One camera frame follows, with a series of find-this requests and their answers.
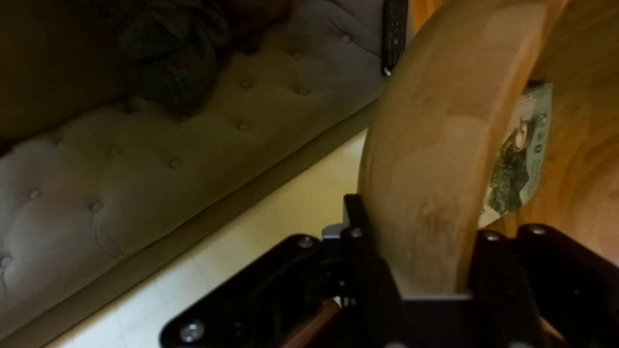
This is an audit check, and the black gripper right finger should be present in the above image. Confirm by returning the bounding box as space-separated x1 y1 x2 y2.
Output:
472 224 561 309

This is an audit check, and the wooden bowl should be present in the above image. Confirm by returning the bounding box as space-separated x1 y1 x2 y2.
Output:
360 0 619 293

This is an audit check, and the grey tufted sofa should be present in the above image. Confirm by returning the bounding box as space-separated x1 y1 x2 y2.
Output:
0 0 385 348

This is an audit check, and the dark grey blanket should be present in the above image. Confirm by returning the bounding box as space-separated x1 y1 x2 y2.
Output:
95 0 298 117

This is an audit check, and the black remote control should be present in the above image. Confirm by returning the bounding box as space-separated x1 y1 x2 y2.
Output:
381 0 408 75

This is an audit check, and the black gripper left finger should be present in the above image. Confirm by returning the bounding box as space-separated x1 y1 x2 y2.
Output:
343 195 403 303

